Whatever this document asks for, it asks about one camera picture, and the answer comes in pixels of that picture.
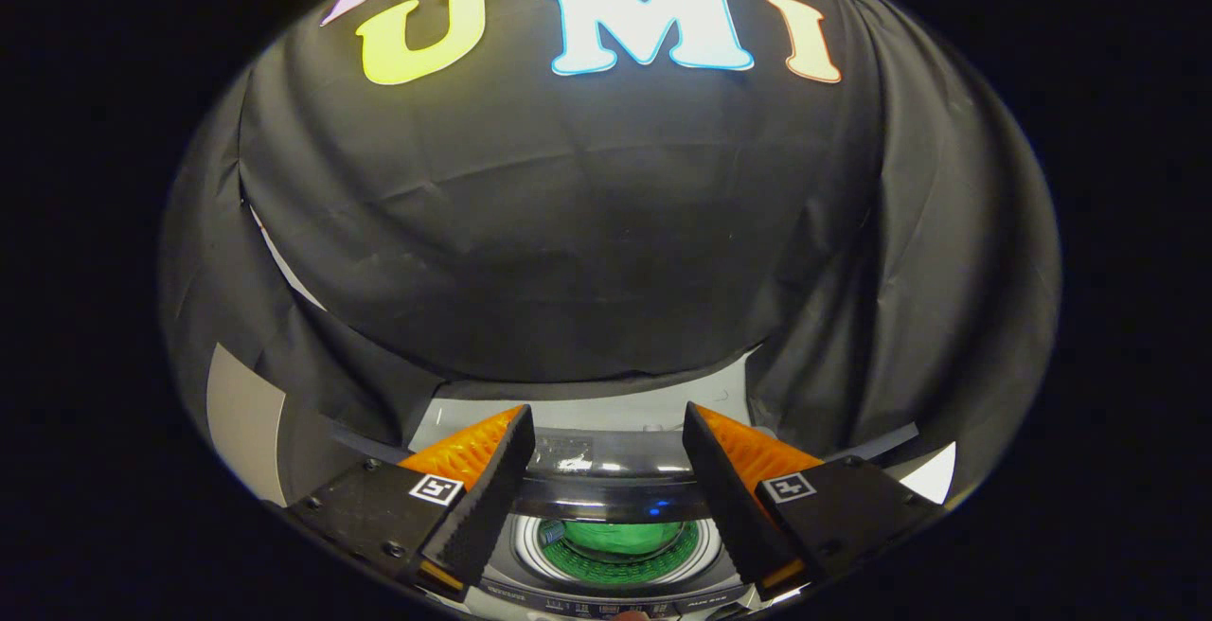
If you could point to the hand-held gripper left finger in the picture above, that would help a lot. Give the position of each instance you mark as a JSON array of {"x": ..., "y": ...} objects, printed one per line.
[{"x": 483, "y": 507}]

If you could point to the grey washing machine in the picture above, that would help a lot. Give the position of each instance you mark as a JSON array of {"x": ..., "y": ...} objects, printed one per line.
[{"x": 606, "y": 594}]

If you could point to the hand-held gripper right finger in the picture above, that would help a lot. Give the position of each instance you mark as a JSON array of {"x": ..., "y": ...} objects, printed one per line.
[{"x": 724, "y": 507}]

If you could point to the white flat sheet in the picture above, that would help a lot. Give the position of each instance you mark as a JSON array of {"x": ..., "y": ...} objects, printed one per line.
[{"x": 933, "y": 477}]

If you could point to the green polo shirt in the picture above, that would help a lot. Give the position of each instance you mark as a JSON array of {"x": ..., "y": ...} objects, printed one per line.
[{"x": 615, "y": 539}]

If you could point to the dark washing machine lid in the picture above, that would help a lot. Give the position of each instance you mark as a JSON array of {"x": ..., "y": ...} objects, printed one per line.
[{"x": 615, "y": 479}]

